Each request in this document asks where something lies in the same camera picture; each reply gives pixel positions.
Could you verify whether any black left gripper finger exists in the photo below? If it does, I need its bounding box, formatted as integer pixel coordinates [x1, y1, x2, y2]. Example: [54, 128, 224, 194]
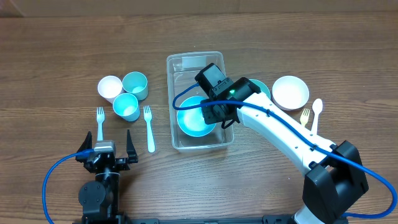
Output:
[76, 131, 93, 157]
[126, 129, 138, 163]

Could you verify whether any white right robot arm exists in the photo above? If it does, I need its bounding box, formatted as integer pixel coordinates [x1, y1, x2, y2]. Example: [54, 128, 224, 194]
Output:
[195, 77, 369, 223]

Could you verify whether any white fork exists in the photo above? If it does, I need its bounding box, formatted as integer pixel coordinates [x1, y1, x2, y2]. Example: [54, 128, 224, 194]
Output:
[143, 105, 155, 153]

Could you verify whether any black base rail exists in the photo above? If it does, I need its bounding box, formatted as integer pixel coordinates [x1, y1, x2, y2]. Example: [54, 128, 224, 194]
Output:
[73, 215, 295, 224]

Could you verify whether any white spoon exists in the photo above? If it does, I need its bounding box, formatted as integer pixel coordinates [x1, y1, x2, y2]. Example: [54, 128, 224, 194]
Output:
[311, 98, 323, 134]

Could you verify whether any white bowl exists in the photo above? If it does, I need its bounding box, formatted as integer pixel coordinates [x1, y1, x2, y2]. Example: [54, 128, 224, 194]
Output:
[271, 76, 310, 111]

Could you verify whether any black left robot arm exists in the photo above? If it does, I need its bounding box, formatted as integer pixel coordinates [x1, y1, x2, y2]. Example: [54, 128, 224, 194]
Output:
[75, 131, 138, 224]

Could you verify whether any yellow fork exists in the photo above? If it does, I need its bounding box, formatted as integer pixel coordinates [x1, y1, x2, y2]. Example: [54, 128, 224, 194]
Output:
[300, 108, 310, 126]

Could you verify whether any clear plastic container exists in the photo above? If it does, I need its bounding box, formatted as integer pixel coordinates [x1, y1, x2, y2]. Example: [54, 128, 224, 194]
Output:
[166, 51, 234, 152]

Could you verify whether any blue cable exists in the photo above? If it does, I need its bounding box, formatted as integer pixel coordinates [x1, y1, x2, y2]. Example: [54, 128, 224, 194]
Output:
[172, 82, 398, 219]
[42, 149, 95, 224]

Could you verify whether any blue right cable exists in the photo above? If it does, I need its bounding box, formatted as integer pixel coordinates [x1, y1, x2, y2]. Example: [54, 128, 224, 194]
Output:
[172, 82, 398, 219]

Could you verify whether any white cup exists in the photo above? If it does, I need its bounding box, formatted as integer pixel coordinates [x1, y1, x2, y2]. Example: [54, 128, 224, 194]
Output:
[97, 75, 124, 104]

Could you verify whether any blue left cable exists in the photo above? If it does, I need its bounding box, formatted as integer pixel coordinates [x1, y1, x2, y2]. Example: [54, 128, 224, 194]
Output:
[42, 149, 95, 224]

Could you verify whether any teal bowl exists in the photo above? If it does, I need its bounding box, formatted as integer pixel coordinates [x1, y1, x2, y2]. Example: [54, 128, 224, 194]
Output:
[249, 78, 271, 98]

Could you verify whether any light blue fork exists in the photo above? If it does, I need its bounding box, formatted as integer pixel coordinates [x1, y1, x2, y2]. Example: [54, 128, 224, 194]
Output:
[96, 107, 105, 141]

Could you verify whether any blue cup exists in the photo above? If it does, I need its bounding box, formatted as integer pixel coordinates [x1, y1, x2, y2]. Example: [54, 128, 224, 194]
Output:
[113, 93, 140, 122]

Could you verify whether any green cup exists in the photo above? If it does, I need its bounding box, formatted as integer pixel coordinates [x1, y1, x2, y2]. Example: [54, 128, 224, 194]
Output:
[122, 72, 149, 101]

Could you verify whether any blue bowl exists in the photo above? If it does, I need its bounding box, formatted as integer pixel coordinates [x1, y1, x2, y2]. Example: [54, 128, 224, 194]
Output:
[177, 107, 216, 138]

